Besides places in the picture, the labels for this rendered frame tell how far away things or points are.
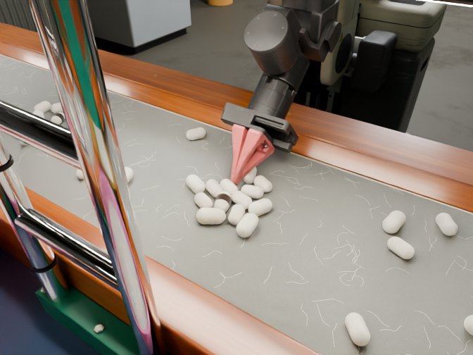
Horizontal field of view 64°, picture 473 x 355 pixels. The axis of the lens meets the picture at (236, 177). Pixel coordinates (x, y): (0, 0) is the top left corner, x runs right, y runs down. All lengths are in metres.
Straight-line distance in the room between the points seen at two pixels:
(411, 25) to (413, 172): 0.73
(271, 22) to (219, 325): 0.35
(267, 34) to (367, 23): 0.82
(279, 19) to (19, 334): 0.48
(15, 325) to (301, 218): 0.37
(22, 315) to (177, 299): 0.22
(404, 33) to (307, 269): 0.94
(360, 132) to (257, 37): 0.26
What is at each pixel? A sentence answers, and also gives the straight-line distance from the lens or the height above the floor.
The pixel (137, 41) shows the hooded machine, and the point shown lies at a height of 0.10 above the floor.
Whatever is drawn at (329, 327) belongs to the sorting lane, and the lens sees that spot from 0.41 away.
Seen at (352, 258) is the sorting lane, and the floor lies 0.74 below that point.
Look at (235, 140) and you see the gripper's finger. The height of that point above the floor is 0.81.
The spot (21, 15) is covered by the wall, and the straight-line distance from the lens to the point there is 3.54.
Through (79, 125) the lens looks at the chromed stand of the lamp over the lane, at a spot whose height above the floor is 0.99.
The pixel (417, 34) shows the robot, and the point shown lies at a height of 0.75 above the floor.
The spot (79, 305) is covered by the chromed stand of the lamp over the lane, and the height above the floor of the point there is 0.71.
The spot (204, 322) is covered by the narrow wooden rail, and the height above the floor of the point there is 0.76.
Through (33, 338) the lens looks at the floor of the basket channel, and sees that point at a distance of 0.53.
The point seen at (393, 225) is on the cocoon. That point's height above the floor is 0.76.
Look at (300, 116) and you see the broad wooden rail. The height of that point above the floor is 0.76.
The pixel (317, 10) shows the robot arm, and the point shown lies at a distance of 0.56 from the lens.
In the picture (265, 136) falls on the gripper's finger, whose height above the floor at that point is 0.82.
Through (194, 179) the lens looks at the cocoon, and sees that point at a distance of 0.53.
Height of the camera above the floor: 1.09
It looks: 38 degrees down
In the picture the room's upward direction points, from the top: straight up
